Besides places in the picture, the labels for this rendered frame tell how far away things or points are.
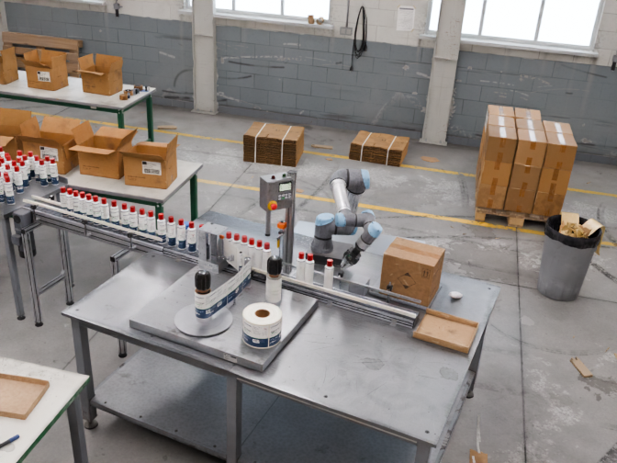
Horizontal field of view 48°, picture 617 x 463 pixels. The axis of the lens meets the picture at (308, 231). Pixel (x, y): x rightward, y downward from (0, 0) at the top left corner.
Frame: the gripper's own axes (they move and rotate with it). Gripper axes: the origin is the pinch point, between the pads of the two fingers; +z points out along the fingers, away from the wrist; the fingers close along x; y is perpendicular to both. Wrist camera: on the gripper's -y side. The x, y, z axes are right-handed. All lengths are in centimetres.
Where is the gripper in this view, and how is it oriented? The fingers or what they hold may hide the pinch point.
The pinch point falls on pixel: (343, 265)
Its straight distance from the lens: 388.0
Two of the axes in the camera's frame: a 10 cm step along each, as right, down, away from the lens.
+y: -4.2, 3.9, -8.2
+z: -5.0, 6.5, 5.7
